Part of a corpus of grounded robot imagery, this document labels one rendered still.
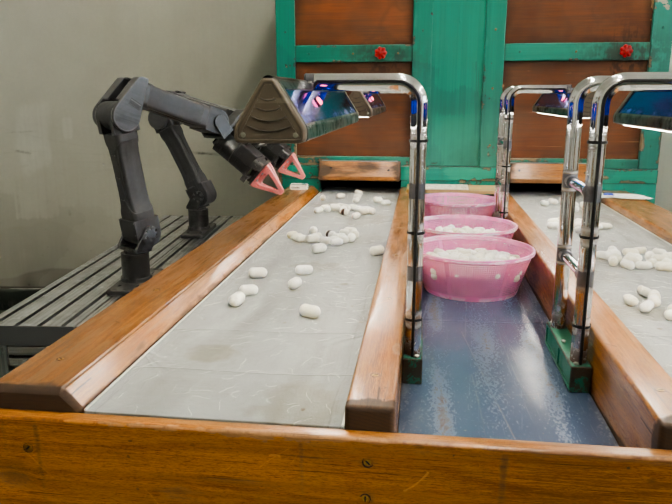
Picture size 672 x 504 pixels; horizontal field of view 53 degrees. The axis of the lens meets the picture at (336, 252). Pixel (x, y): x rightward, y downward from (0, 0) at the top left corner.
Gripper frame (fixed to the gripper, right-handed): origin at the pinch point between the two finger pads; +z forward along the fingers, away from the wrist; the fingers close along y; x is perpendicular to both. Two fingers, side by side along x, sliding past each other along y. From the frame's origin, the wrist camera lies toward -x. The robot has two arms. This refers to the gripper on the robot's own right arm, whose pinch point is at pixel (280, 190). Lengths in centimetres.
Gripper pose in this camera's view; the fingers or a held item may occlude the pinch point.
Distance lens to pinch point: 169.0
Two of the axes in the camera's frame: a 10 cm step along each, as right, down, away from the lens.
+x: -6.3, 7.3, 2.6
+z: 7.6, 6.4, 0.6
